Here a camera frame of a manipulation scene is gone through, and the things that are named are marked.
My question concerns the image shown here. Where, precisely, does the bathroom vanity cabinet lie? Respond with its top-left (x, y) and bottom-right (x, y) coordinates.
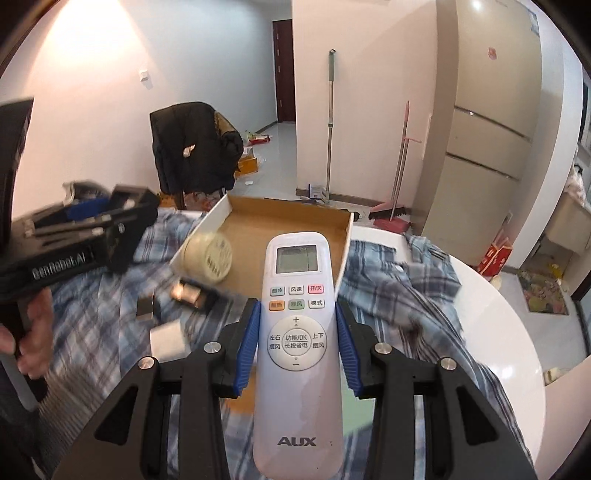
top-left (542, 182), bottom-right (591, 256)

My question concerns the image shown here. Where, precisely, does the white charger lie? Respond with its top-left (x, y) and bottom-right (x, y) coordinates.
top-left (150, 320), bottom-right (190, 361)

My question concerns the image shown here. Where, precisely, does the pink broom with dustpan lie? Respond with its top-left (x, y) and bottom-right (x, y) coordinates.
top-left (368, 102), bottom-right (424, 232)

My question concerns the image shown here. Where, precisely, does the white remote control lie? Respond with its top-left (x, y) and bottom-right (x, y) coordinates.
top-left (253, 232), bottom-right (343, 480)

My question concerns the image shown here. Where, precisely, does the blue plaid cloth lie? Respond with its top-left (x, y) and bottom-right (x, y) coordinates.
top-left (0, 210), bottom-right (504, 480)

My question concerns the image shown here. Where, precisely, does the chair with black jacket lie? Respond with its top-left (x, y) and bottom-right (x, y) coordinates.
top-left (150, 102), bottom-right (243, 195)

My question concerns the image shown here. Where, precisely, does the beige refrigerator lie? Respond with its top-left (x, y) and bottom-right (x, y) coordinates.
top-left (411, 0), bottom-right (544, 269)

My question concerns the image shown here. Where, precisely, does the person's left hand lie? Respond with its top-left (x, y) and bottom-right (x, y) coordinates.
top-left (0, 284), bottom-right (55, 377)

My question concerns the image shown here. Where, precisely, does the dark brown door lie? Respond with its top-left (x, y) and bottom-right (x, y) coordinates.
top-left (272, 21), bottom-right (297, 123)

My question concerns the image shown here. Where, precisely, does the small black box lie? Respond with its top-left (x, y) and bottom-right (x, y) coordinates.
top-left (171, 277), bottom-right (221, 313)

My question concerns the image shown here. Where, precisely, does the red box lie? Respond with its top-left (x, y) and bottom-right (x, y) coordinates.
top-left (477, 237), bottom-right (515, 277)

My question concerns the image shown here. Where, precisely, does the cream round tin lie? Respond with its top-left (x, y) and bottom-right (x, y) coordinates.
top-left (181, 231), bottom-right (234, 283)

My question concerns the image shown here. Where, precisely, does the orange cardboard box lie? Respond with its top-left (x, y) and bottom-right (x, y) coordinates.
top-left (235, 154), bottom-right (260, 179)

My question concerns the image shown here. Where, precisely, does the shallow cardboard box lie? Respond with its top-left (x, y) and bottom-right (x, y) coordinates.
top-left (170, 193), bottom-right (355, 297)

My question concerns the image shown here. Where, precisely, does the patterned floor rug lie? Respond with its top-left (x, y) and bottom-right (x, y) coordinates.
top-left (515, 270), bottom-right (569, 315)

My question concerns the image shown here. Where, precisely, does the grey-handled mop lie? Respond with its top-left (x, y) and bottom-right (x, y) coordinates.
top-left (322, 48), bottom-right (338, 200)

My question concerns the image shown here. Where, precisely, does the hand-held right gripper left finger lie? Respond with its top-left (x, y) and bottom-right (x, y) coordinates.
top-left (81, 298), bottom-right (262, 480)

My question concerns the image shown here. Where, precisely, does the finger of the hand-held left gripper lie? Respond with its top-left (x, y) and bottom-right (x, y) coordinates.
top-left (32, 185), bottom-right (160, 273)
top-left (23, 198), bottom-right (115, 232)

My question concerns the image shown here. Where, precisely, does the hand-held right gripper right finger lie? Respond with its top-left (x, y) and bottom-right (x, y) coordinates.
top-left (335, 300), bottom-right (539, 480)

